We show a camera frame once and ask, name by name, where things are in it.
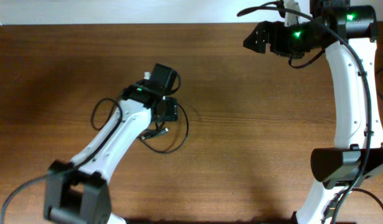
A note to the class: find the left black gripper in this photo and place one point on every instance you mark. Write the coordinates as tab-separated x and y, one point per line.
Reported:
171	111

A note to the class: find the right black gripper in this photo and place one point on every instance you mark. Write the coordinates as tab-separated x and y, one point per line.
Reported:
276	29

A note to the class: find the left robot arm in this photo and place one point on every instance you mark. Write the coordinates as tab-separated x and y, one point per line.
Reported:
77	192

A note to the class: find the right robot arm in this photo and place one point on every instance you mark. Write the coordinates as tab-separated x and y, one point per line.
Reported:
347	36

